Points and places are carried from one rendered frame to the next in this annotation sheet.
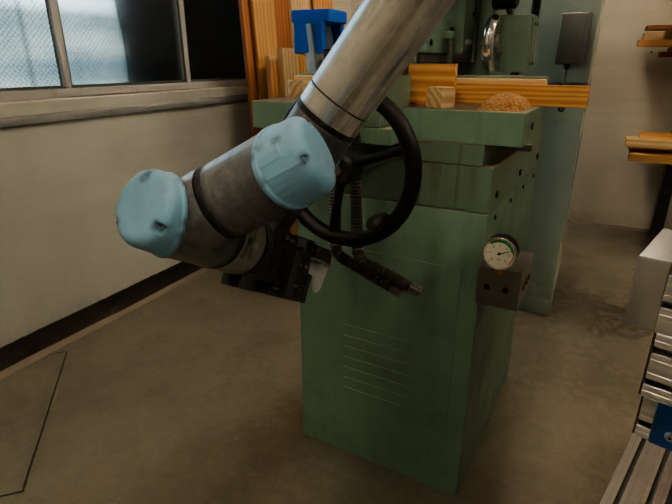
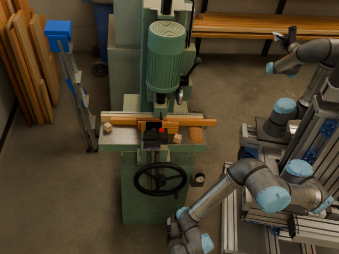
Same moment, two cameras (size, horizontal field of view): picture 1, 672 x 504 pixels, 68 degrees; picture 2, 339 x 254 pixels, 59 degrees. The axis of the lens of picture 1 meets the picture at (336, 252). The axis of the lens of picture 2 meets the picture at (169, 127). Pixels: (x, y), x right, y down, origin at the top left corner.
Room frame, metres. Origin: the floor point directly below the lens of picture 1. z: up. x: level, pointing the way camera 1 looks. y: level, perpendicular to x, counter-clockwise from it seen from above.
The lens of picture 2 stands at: (0.11, 0.58, 2.13)
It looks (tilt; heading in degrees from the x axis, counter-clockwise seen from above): 44 degrees down; 321
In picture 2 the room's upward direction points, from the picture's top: 7 degrees clockwise
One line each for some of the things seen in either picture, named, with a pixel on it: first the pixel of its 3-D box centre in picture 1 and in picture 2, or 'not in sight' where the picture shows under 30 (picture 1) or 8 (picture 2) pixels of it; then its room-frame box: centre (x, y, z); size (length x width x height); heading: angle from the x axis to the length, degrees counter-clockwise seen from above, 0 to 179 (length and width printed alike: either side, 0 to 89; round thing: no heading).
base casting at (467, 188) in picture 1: (430, 157); (156, 127); (1.27, -0.24, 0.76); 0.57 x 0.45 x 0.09; 150
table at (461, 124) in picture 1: (381, 118); (153, 140); (1.09, -0.10, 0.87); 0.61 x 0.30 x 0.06; 60
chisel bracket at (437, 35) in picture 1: (424, 39); (160, 105); (1.18, -0.19, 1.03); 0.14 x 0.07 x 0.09; 150
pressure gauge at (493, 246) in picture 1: (500, 255); (200, 178); (0.85, -0.30, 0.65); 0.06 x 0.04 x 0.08; 60
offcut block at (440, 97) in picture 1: (440, 97); (177, 138); (1.00, -0.20, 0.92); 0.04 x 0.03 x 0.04; 39
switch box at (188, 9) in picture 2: not in sight; (186, 20); (1.37, -0.46, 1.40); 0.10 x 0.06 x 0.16; 150
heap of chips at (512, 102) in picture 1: (505, 100); (195, 133); (0.98, -0.32, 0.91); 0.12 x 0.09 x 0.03; 150
